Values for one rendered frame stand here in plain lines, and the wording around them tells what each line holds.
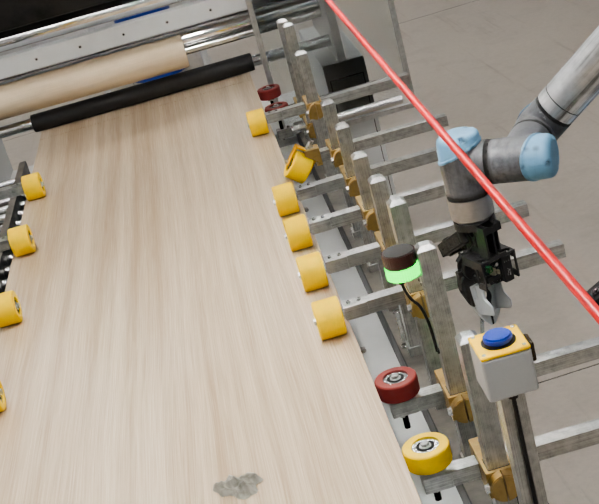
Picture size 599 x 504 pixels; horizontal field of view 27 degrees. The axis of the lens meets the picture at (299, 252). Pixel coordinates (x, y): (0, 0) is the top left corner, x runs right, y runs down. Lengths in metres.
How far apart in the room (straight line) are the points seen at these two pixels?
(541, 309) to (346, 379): 2.12
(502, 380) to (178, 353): 1.11
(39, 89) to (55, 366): 2.03
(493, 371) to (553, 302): 2.78
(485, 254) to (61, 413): 0.96
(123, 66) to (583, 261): 1.83
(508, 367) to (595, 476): 1.87
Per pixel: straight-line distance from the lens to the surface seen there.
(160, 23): 4.62
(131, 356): 2.73
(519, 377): 1.71
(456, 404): 2.29
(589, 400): 3.88
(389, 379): 2.34
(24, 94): 4.70
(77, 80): 4.67
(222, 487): 2.16
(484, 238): 2.11
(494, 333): 1.71
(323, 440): 2.21
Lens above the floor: 2.04
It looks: 22 degrees down
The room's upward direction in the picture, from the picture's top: 16 degrees counter-clockwise
